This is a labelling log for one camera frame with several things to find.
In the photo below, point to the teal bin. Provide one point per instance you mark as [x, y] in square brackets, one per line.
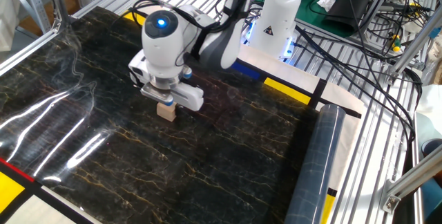
[431, 196]

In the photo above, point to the yellow green screwdriver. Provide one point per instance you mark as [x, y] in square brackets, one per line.
[396, 44]

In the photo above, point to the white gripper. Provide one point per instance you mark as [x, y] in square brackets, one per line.
[190, 96]

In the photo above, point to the silver wrist camera blue end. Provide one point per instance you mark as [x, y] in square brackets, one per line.
[157, 94]

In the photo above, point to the black marble pattern sheet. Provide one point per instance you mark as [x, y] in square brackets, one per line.
[172, 148]

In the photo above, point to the black pouch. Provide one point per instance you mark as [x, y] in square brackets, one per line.
[348, 9]

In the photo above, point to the small wooden cube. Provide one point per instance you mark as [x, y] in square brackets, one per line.
[166, 111]

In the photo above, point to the crumpled white paper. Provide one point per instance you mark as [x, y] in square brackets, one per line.
[326, 3]

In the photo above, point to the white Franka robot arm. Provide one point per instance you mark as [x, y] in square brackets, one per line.
[276, 9]

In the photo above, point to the perforated grey steel upright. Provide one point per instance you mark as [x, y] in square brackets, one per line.
[34, 2]

